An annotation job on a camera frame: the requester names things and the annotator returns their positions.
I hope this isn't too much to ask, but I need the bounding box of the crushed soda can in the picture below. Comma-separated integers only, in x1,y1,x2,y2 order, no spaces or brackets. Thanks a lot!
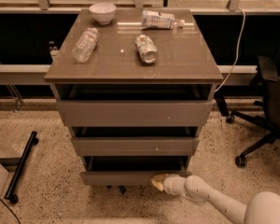
135,35,158,64

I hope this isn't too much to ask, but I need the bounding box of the grey bottom drawer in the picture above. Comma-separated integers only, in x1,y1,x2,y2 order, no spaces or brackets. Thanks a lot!
80,156,189,186

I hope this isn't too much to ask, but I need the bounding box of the black metal stand bar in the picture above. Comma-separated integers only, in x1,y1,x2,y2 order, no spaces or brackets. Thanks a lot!
5,131,38,204

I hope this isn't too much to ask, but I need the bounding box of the small bottle behind cabinet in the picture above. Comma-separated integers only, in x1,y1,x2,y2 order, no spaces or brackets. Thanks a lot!
49,41,59,59

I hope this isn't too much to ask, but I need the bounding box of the grey drawer cabinet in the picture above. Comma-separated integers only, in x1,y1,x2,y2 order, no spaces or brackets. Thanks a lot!
44,8,224,195

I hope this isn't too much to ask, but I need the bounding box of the black office chair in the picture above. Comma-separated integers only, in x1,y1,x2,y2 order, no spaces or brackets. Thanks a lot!
215,46,280,167

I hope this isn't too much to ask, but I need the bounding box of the grey middle drawer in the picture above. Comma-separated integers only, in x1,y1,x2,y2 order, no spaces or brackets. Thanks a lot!
72,127,199,156

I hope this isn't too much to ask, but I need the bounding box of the white ceramic bowl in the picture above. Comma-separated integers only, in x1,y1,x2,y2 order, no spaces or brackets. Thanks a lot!
89,3,117,24

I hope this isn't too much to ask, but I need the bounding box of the grey drawer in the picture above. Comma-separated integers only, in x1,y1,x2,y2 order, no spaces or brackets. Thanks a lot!
80,156,189,186
57,84,212,127
72,127,199,156

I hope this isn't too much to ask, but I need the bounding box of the black floor cable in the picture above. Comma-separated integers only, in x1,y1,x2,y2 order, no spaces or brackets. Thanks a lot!
0,186,22,224

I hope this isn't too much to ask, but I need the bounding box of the white cable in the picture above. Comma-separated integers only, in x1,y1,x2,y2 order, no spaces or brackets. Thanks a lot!
214,7,246,93

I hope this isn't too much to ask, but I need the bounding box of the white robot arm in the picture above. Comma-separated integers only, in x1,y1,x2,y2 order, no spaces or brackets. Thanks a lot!
151,174,280,224

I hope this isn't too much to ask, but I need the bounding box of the clear plastic water bottle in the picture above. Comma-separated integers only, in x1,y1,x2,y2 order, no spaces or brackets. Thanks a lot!
72,28,99,63

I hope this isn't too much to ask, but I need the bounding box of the white labelled plastic bottle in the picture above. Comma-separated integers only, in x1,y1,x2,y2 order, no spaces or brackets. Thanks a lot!
142,10,185,30

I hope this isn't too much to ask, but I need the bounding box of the grey top drawer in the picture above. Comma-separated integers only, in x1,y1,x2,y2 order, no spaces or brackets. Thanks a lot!
57,84,212,127

